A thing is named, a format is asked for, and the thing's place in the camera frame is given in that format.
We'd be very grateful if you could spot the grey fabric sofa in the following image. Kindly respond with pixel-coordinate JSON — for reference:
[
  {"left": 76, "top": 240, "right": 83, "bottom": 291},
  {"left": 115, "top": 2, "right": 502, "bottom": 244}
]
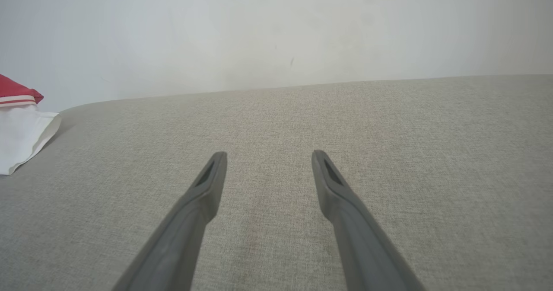
[{"left": 0, "top": 74, "right": 553, "bottom": 291}]

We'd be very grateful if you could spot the red white-sleeved basketball jersey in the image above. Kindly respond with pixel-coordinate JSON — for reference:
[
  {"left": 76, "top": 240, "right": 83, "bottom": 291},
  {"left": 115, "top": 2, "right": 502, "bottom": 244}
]
[{"left": 0, "top": 74, "right": 62, "bottom": 176}]

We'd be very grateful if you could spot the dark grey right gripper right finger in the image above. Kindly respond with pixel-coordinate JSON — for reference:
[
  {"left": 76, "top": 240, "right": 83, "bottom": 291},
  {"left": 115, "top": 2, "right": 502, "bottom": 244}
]
[{"left": 311, "top": 150, "right": 426, "bottom": 291}]

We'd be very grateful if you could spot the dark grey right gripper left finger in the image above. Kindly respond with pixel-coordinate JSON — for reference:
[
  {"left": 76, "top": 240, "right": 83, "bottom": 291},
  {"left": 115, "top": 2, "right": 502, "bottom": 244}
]
[{"left": 112, "top": 151, "right": 228, "bottom": 291}]

